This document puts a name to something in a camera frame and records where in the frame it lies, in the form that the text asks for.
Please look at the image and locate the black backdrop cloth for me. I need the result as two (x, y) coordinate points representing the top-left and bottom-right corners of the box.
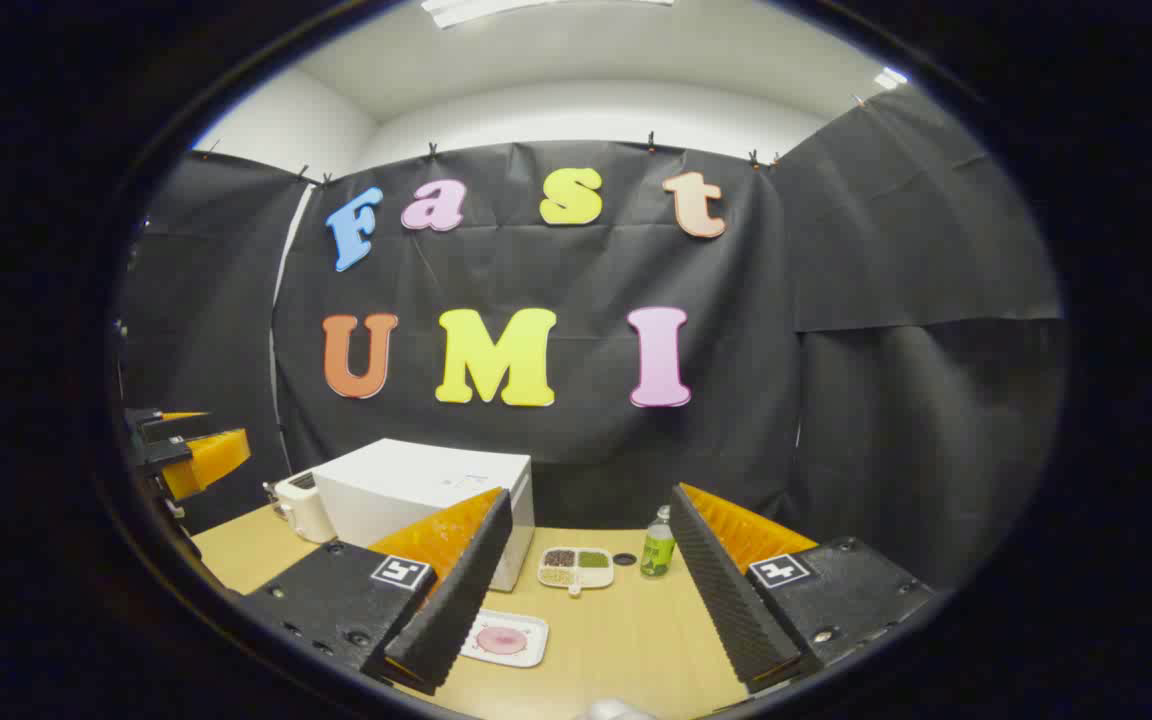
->
(116, 85), (1069, 591)

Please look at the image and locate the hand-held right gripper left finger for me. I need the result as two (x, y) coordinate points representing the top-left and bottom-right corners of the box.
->
(236, 487), (515, 696)

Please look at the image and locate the white toaster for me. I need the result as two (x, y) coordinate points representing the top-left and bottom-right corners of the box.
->
(264, 472), (338, 545)

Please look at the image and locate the white rectangular plate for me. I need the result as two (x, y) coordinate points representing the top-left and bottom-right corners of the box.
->
(460, 608), (550, 669)

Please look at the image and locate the divided dish of beans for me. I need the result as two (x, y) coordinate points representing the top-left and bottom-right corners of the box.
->
(537, 546), (615, 599)

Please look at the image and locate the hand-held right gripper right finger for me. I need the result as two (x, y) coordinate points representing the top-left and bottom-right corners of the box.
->
(669, 483), (937, 694)

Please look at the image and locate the white microwave oven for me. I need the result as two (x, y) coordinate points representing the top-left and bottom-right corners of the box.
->
(312, 438), (536, 593)

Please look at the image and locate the green drink bottle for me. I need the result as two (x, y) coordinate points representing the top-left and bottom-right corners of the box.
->
(640, 505), (677, 579)

